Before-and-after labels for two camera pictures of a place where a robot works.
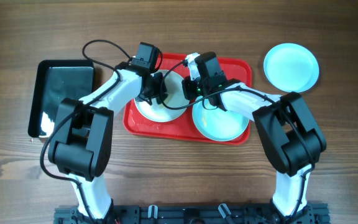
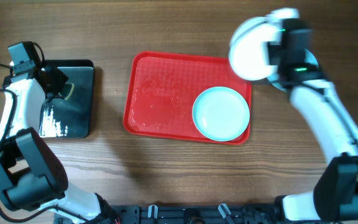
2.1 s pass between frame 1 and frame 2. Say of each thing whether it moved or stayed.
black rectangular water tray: stayed
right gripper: moved
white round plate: moved
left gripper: moved
